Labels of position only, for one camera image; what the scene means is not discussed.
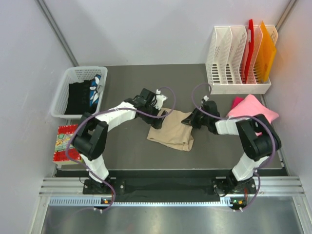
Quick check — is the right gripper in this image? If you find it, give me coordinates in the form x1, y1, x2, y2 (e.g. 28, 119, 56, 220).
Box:
183, 106, 211, 129

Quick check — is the beige t shirt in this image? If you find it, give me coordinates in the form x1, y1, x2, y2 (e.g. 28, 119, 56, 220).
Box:
147, 110, 194, 152

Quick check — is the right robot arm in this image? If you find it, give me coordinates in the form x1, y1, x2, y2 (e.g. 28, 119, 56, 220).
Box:
181, 101, 281, 195

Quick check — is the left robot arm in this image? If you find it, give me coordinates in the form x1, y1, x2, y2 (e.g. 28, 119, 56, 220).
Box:
72, 88, 168, 194

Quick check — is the blue white t shirt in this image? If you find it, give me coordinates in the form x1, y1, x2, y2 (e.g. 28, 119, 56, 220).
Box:
89, 75, 101, 107

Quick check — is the light pink folded cloth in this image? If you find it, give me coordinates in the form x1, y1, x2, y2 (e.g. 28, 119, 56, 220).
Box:
227, 94, 279, 124

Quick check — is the white plastic basket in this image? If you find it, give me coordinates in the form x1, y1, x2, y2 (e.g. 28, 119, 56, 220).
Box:
50, 66, 108, 119

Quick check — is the black t shirt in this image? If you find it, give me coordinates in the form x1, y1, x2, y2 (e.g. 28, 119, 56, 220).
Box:
64, 80, 97, 115

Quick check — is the white file organizer rack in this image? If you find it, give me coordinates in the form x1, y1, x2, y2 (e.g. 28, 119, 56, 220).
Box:
205, 26, 271, 95

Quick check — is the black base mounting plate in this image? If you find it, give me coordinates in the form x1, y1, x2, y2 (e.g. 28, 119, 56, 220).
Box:
83, 177, 256, 201

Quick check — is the orange folder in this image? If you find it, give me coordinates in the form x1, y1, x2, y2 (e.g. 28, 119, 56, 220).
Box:
254, 21, 278, 83

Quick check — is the red folder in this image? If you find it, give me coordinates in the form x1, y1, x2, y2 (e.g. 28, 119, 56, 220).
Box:
243, 19, 254, 84

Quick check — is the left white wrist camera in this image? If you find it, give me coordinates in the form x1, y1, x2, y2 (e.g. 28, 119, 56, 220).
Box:
154, 89, 168, 110

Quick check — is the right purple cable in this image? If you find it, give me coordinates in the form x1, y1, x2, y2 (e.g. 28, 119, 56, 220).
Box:
191, 82, 277, 212

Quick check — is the purple cable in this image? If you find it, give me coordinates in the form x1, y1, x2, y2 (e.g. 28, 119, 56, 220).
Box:
191, 82, 277, 212
65, 86, 177, 213

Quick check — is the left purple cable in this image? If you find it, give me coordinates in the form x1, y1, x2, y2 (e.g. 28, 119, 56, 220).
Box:
65, 86, 177, 213

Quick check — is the white slotted cable duct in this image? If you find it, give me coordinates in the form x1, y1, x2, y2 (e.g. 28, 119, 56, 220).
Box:
49, 196, 243, 207

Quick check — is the aluminium frame rail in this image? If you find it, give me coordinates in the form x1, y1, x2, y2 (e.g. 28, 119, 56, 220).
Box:
39, 176, 305, 196

